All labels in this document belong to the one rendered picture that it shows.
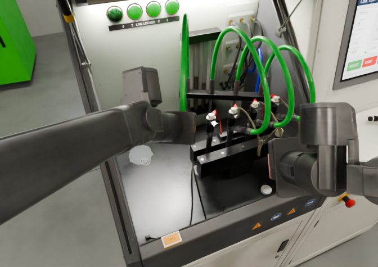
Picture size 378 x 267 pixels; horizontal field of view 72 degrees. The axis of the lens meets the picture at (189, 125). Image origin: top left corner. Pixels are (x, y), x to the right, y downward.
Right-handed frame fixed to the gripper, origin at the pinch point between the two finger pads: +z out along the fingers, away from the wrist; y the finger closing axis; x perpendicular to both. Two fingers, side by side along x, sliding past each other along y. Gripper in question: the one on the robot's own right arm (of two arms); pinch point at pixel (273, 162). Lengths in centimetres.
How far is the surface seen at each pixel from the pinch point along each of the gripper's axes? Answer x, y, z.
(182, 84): 17.7, 17.4, 1.0
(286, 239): -23, -38, 51
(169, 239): 23.1, -20.8, 18.5
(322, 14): -27, 41, 22
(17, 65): 175, 93, 231
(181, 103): 18.1, 13.4, 1.6
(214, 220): 9.7, -18.2, 22.9
